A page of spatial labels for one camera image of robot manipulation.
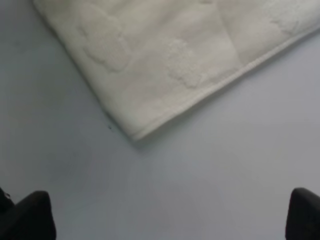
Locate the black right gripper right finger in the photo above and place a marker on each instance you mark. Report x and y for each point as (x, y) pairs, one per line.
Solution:
(303, 217)

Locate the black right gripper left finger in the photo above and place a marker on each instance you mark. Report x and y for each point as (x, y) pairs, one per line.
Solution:
(29, 219)

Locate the cream white towel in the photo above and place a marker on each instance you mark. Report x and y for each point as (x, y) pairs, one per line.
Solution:
(149, 61)

